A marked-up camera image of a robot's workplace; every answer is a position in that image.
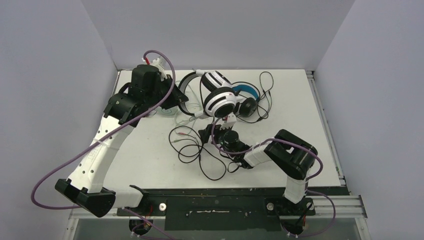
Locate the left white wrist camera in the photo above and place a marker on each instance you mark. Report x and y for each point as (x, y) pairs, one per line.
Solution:
(160, 64)

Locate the white black headphones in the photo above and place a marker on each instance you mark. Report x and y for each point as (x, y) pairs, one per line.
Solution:
(220, 102)

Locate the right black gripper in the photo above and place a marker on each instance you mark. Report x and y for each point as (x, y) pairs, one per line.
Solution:
(208, 135)

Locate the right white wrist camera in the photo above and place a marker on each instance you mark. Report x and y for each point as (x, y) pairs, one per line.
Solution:
(228, 122)

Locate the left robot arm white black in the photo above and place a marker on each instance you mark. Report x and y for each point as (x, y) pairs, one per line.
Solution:
(148, 89)

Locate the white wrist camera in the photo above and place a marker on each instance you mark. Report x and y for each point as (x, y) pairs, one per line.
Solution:
(160, 64)
(228, 122)

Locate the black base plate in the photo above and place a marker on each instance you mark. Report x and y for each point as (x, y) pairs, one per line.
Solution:
(223, 209)

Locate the black blue headphones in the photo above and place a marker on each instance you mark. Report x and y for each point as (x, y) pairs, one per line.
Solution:
(248, 97)

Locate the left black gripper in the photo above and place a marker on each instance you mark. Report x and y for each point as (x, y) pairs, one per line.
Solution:
(176, 97)

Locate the mint green headphones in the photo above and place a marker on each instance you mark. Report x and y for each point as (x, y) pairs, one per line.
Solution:
(167, 112)

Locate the aluminium frame rail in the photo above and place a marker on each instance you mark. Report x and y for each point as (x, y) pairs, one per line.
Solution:
(324, 121)

